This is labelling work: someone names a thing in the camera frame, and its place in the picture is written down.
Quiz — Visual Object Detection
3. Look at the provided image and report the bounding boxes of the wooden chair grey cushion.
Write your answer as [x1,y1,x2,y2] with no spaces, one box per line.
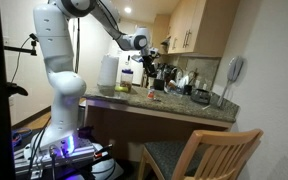
[137,128,264,180]

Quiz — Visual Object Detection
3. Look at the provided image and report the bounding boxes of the aluminium robot mounting plate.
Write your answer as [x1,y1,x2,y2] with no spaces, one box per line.
[13,136,97,178]

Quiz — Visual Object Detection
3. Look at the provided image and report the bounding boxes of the black mug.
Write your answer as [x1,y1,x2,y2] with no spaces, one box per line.
[183,84,194,97]

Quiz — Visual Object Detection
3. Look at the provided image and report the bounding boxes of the yellow sponge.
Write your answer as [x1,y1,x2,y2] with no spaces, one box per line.
[114,85,130,93]

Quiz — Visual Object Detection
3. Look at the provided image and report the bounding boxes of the blue coiled cable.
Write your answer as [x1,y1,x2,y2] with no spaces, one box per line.
[0,128,32,158]

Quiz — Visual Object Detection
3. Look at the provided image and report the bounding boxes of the white wall phone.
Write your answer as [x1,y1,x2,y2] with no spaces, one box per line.
[216,55,245,108]

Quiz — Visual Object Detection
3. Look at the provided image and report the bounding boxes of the white paper towel roll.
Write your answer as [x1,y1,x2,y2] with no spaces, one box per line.
[97,54,120,88]

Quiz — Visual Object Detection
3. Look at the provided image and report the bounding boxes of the chrome kitchen faucet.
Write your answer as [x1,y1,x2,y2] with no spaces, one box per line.
[170,66,185,84]

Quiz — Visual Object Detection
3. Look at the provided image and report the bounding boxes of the wooden counter cabinet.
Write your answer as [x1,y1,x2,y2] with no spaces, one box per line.
[83,98,240,161]

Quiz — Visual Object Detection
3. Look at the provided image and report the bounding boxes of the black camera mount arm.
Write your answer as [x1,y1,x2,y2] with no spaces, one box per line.
[3,32,40,57]

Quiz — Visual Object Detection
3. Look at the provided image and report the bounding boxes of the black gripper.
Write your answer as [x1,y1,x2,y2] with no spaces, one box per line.
[142,54,159,79]

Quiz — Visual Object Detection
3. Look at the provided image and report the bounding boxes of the beige upper kitchen cabinets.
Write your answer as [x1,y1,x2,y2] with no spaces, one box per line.
[150,0,242,58]

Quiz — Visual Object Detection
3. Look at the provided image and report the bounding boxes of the white bottle purple cap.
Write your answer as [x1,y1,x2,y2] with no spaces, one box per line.
[147,87,156,100]

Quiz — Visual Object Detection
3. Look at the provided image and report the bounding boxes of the black utensil holder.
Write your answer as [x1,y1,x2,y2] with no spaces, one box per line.
[153,78,166,92]

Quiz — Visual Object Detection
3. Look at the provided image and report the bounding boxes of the black red clamp handle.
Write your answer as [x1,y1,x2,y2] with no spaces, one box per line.
[95,143,114,157]
[92,153,114,166]

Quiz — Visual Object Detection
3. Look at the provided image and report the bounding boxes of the dark grey toaster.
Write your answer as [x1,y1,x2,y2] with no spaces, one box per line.
[190,88,212,105]

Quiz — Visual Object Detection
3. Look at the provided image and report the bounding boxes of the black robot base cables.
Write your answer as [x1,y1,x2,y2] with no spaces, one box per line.
[27,116,53,180]

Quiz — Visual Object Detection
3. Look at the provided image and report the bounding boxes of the clear jar blue lid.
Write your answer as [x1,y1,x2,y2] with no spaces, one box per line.
[119,68,134,93]

